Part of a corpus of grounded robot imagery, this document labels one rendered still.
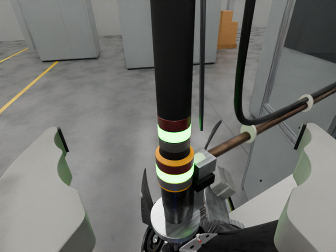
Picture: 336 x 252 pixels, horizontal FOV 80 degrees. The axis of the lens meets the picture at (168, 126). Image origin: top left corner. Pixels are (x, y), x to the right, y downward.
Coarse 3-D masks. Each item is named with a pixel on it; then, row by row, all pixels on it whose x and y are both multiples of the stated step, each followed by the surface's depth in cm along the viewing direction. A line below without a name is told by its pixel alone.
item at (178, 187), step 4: (156, 172) 24; (192, 176) 24; (160, 180) 23; (188, 180) 23; (160, 184) 23; (164, 184) 23; (168, 184) 22; (172, 184) 22; (176, 184) 22; (180, 184) 22; (184, 184) 23; (188, 184) 23; (168, 188) 23; (172, 188) 23; (176, 188) 22; (180, 188) 23; (184, 188) 23
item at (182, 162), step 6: (156, 150) 23; (192, 150) 22; (156, 156) 22; (192, 156) 22; (162, 162) 21; (168, 162) 21; (174, 162) 21; (180, 162) 21; (186, 162) 21; (168, 174) 22; (174, 174) 21; (180, 174) 21
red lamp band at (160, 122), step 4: (160, 120) 19; (164, 120) 19; (168, 120) 18; (180, 120) 18; (184, 120) 19; (188, 120) 19; (160, 124) 19; (164, 124) 19; (168, 124) 19; (172, 124) 19; (176, 124) 19; (180, 124) 19; (184, 124) 19; (188, 124) 19; (164, 128) 19; (168, 128) 19; (172, 128) 19; (176, 128) 19; (180, 128) 19; (184, 128) 19
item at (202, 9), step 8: (200, 0) 15; (200, 8) 15; (200, 16) 15; (200, 24) 16; (200, 32) 16; (200, 40) 16; (200, 48) 16; (200, 56) 17; (200, 64) 17; (200, 72) 17; (200, 80) 18; (200, 88) 18; (200, 96) 18; (200, 104) 19; (200, 112) 19; (200, 120) 20; (200, 128) 20
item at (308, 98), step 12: (252, 0) 19; (252, 12) 19; (240, 36) 21; (240, 48) 21; (240, 60) 22; (240, 72) 22; (240, 84) 23; (240, 96) 24; (300, 96) 38; (312, 96) 38; (240, 108) 25; (288, 108) 34; (240, 120) 27; (252, 120) 29; (264, 120) 31; (240, 132) 31; (252, 132) 29
